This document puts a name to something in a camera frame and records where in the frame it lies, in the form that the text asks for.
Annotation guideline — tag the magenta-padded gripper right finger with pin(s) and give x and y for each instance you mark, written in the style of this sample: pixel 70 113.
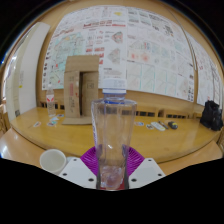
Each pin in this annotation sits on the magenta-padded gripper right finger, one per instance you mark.
pixel 146 171

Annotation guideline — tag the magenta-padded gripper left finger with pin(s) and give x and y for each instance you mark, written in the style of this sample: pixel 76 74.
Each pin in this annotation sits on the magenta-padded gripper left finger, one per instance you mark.
pixel 78 171

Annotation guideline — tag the clear plastic bottle white cap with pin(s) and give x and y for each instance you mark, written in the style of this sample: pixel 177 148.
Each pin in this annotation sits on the clear plastic bottle white cap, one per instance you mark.
pixel 113 133

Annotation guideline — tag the flat round red coaster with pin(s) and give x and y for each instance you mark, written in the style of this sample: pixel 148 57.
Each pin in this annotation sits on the flat round red coaster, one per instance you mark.
pixel 126 185

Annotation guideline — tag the white ceramic mug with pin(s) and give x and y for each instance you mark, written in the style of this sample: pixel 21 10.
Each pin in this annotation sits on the white ceramic mug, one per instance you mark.
pixel 52 161

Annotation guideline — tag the white oblong device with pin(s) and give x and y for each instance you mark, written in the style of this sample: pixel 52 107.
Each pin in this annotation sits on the white oblong device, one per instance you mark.
pixel 157 126

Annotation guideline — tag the small black device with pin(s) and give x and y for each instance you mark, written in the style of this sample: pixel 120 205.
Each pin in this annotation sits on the small black device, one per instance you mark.
pixel 172 125

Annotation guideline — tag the small bottle with red label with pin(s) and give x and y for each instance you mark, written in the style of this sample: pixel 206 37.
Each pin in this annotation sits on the small bottle with red label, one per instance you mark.
pixel 50 101

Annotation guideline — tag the brown cardboard box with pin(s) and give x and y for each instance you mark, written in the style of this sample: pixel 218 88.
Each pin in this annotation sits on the brown cardboard box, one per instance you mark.
pixel 80 90

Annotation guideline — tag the black bag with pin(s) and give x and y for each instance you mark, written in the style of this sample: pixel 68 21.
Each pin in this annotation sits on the black bag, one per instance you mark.
pixel 211 115

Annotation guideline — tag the wall poster with diagrams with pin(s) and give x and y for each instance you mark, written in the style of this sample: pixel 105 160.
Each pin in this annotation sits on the wall poster with diagrams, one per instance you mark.
pixel 160 53
pixel 208 76

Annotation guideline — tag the wall poster with teal map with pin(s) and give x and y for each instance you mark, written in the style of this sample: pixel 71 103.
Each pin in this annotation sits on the wall poster with teal map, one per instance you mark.
pixel 83 40

